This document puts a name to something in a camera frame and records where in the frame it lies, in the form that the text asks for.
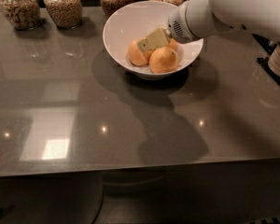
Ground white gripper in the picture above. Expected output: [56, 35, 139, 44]
[137, 0, 223, 52]

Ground orange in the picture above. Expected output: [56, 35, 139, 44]
[149, 47, 178, 74]
[127, 39, 152, 66]
[169, 38, 178, 50]

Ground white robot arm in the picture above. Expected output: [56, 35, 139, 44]
[137, 0, 280, 51]

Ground white ceramic bowl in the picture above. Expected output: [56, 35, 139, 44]
[103, 1, 203, 80]

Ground far left glass nut jar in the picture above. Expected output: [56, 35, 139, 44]
[0, 0, 41, 31]

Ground black cable under table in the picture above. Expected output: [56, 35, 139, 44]
[91, 175, 105, 224]

